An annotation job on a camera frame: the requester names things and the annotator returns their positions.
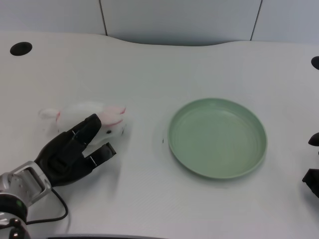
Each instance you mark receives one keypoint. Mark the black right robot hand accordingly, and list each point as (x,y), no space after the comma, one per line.
(312,174)

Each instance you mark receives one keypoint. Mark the white pink rabbit doll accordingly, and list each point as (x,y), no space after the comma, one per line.
(82,113)

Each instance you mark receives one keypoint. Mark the green round plate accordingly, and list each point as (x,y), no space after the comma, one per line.
(217,138)

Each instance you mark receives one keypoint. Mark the black round table grommet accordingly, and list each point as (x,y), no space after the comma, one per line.
(315,62)
(21,48)

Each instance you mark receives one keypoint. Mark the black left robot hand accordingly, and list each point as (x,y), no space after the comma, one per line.
(65,154)

